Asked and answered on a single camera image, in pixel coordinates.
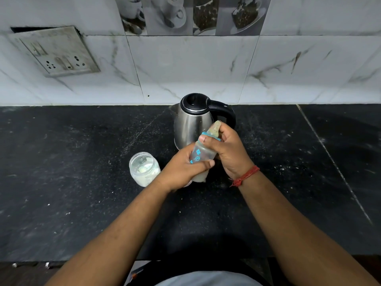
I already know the person's right hand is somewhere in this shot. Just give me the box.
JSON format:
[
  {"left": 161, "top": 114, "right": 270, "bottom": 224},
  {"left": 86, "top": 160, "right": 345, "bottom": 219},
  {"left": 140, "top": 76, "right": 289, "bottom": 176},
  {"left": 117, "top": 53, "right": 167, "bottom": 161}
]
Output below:
[{"left": 198, "top": 121, "right": 257, "bottom": 180}]

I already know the person's left hand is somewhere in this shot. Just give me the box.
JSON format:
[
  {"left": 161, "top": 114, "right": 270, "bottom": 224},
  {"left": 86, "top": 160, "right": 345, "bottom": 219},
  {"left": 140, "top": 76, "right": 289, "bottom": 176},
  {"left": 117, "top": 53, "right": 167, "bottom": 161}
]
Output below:
[{"left": 157, "top": 142, "right": 216, "bottom": 193}]

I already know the clear baby bottle blue collar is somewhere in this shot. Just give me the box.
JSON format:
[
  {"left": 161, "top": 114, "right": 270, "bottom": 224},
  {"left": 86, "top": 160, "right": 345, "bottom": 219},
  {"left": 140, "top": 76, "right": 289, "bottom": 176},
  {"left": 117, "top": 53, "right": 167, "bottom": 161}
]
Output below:
[{"left": 189, "top": 120, "right": 222, "bottom": 183}]

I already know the person's right forearm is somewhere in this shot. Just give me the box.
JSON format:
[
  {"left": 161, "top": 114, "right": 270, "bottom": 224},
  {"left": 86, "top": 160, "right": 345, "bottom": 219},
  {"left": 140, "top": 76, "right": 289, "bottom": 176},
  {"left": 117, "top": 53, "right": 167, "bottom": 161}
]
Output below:
[{"left": 237, "top": 170, "right": 380, "bottom": 286}]

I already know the person's left forearm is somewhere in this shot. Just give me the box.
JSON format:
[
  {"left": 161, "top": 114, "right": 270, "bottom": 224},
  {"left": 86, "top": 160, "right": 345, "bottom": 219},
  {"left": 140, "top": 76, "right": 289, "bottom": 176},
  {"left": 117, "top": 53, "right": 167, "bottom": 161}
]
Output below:
[{"left": 45, "top": 179, "right": 179, "bottom": 286}]

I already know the red thread wristband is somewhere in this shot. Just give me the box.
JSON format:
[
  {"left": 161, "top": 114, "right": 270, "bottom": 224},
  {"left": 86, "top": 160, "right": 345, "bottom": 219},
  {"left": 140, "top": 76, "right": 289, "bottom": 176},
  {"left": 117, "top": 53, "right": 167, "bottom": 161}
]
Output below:
[{"left": 230, "top": 165, "right": 260, "bottom": 187}]

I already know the clear plastic jar white powder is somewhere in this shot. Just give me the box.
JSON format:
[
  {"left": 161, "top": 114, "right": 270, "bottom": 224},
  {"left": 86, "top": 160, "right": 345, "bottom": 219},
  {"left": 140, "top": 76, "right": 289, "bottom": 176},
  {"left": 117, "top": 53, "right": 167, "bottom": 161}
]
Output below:
[{"left": 129, "top": 152, "right": 161, "bottom": 187}]

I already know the grey shirt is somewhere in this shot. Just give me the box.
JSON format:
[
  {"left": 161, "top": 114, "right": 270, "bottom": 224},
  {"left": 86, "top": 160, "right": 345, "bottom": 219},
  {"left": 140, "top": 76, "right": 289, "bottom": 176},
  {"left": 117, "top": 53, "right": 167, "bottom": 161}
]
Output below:
[{"left": 155, "top": 271, "right": 264, "bottom": 286}]

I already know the steel electric kettle black handle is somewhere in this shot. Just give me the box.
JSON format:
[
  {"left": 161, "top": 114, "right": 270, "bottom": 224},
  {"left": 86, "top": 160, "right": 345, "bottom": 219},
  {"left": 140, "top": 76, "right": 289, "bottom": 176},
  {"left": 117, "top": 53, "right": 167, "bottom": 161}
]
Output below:
[{"left": 169, "top": 93, "right": 236, "bottom": 151}]

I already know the white wall socket plate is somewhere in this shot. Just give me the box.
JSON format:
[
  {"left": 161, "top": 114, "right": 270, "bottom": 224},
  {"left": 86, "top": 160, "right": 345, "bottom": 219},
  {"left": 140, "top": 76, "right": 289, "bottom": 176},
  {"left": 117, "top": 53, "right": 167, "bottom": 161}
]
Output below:
[{"left": 8, "top": 26, "right": 101, "bottom": 78}]

